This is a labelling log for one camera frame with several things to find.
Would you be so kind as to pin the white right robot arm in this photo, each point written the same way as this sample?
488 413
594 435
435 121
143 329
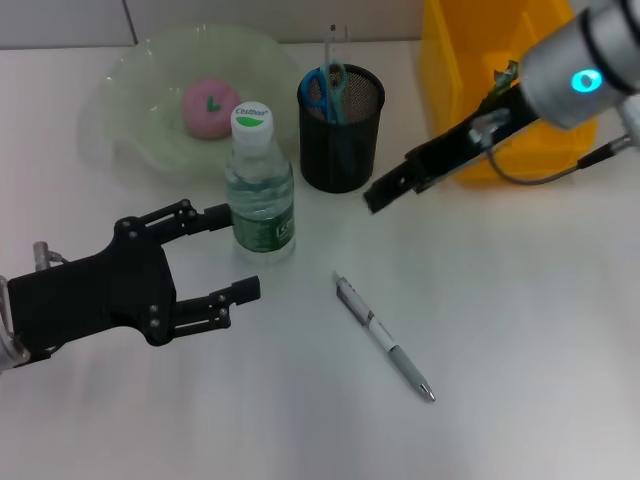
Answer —
575 70

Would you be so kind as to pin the green glass fruit plate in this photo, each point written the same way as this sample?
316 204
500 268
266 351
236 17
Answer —
150 100

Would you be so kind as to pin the clear plastic ruler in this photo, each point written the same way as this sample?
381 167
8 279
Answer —
330 45

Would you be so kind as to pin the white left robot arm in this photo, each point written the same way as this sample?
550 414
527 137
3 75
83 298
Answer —
6 345

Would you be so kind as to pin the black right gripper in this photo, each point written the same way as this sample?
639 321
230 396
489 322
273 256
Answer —
465 140

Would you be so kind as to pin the black mesh pen holder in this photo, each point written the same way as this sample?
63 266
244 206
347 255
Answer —
340 145

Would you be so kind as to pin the blue scissors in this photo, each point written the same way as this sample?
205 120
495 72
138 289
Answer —
320 97

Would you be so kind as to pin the clear water bottle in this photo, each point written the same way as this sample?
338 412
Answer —
260 190

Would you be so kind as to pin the yellow plastic bin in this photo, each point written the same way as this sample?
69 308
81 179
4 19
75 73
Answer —
450 75

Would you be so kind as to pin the grey white pen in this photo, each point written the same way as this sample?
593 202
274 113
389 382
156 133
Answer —
380 335

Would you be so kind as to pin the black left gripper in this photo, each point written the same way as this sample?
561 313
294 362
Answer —
100 295

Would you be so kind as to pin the dark green drill bit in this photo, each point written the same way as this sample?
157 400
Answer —
505 80

